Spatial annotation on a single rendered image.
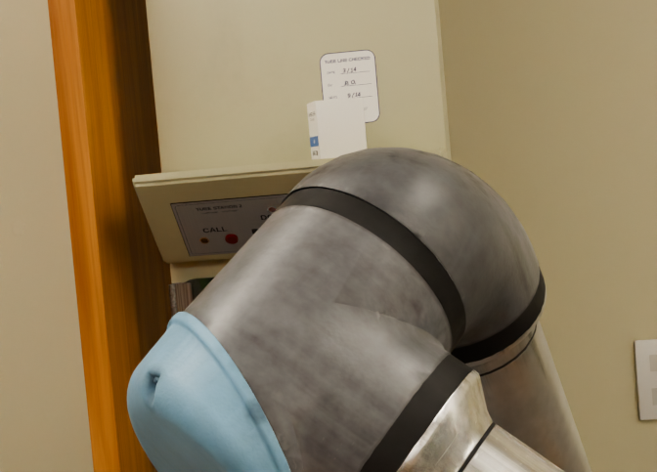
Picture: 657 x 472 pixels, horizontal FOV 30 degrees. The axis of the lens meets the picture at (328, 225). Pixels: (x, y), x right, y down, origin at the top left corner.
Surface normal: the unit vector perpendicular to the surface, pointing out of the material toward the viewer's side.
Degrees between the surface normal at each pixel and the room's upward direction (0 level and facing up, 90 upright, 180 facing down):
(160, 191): 135
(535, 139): 90
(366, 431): 70
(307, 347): 57
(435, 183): 49
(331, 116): 90
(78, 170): 90
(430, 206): 62
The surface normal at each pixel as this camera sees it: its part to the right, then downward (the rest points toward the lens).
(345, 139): 0.19, 0.04
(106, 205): 0.99, -0.08
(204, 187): -0.04, 0.75
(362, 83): -0.13, 0.07
